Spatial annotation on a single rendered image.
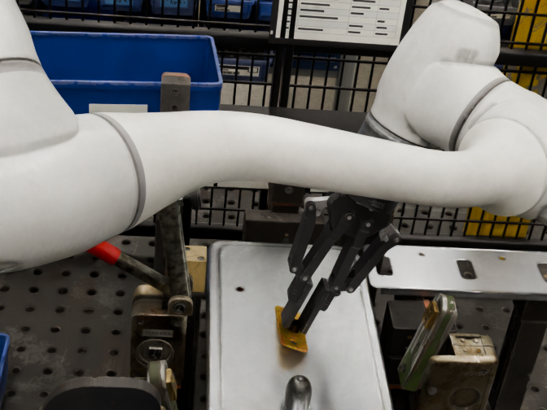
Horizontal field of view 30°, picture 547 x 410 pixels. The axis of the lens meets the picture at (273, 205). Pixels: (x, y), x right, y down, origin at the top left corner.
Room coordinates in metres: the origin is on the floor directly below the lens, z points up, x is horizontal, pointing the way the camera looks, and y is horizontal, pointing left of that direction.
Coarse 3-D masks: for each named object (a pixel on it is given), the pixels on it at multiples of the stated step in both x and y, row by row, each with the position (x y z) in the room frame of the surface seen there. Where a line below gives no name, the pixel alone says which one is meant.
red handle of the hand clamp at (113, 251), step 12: (96, 252) 0.94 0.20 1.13; (108, 252) 0.95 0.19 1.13; (120, 252) 0.96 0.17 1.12; (120, 264) 0.95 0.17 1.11; (132, 264) 0.95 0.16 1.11; (144, 264) 0.97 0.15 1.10; (144, 276) 0.95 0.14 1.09; (156, 276) 0.96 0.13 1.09; (156, 288) 0.95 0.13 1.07; (168, 288) 0.95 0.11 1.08
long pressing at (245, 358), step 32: (224, 256) 1.13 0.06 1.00; (256, 256) 1.14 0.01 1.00; (224, 288) 1.06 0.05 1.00; (256, 288) 1.07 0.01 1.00; (224, 320) 1.00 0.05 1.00; (256, 320) 1.00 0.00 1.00; (320, 320) 1.02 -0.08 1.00; (352, 320) 1.03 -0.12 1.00; (224, 352) 0.94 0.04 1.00; (256, 352) 0.94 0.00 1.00; (288, 352) 0.95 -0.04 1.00; (320, 352) 0.96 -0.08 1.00; (352, 352) 0.96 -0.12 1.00; (224, 384) 0.88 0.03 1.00; (256, 384) 0.89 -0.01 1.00; (320, 384) 0.90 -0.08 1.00; (352, 384) 0.91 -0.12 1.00; (384, 384) 0.92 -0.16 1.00
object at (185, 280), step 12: (192, 192) 0.96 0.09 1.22; (180, 204) 0.96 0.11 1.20; (192, 204) 0.95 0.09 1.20; (168, 216) 0.94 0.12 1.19; (180, 216) 0.97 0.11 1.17; (168, 228) 0.94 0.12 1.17; (180, 228) 0.95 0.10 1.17; (168, 240) 0.94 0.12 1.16; (180, 240) 0.95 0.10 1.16; (168, 252) 0.94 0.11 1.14; (180, 252) 0.95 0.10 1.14; (168, 264) 0.94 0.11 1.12; (180, 264) 0.95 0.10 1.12; (168, 276) 0.94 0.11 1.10; (180, 276) 0.95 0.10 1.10; (180, 288) 0.95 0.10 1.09
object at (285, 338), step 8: (280, 312) 1.01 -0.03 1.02; (280, 320) 0.99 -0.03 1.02; (296, 320) 0.99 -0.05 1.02; (280, 328) 0.97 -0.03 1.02; (296, 328) 0.97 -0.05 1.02; (280, 336) 0.95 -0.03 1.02; (288, 336) 0.96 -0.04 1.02; (296, 336) 0.97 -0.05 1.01; (304, 336) 0.97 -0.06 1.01; (288, 344) 0.94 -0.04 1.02; (296, 344) 0.95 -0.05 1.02; (304, 344) 0.96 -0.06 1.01; (304, 352) 0.94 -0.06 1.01
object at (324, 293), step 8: (320, 280) 1.01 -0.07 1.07; (320, 288) 0.99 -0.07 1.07; (328, 288) 0.99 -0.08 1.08; (312, 296) 1.00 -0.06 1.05; (320, 296) 0.98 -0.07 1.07; (312, 304) 0.99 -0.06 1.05; (320, 304) 0.98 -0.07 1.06; (304, 312) 0.99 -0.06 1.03; (312, 312) 0.97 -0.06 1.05; (304, 320) 0.98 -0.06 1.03; (312, 320) 0.97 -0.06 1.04; (304, 328) 0.97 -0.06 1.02
